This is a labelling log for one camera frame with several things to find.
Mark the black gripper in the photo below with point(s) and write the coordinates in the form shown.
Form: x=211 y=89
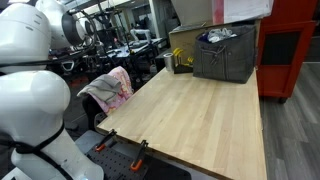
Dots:
x=103 y=20

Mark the grey ribbed cloth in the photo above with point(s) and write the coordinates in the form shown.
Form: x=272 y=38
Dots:
x=103 y=87

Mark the small white background robot arm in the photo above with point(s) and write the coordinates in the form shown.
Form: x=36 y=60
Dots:
x=141 y=34

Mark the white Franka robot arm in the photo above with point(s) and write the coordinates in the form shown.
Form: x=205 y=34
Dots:
x=30 y=110

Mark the white office chair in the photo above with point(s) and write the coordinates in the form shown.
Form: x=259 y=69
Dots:
x=67 y=65

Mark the pink patterned cloth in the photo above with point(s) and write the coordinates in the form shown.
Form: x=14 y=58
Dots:
x=123 y=83

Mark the black office chair with armrest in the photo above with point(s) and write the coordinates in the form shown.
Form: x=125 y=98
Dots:
x=90 y=111

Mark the blue cloth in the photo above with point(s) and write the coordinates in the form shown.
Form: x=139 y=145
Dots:
x=203 y=36

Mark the cluttered background desk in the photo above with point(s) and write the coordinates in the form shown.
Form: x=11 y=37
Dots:
x=133 y=50

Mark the red floor mat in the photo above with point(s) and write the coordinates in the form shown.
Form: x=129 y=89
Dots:
x=78 y=82

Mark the silver metal cup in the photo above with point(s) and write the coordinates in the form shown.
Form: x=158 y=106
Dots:
x=169 y=61

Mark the brown cardboard box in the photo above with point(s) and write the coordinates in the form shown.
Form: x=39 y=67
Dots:
x=181 y=41

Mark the yellow flowers in black tray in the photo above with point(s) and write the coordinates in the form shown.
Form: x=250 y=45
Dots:
x=182 y=66

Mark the white clothes bundle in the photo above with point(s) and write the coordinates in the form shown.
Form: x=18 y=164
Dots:
x=220 y=34

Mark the grey fabric basket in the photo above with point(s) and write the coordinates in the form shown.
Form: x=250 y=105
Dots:
x=225 y=61

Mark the pink board with white paper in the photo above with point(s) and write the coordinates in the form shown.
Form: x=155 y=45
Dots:
x=246 y=10

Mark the black perforated mounting board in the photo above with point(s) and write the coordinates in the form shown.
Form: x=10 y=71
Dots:
x=116 y=165

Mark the red metal cabinet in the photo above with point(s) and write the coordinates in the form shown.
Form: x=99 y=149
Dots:
x=283 y=63

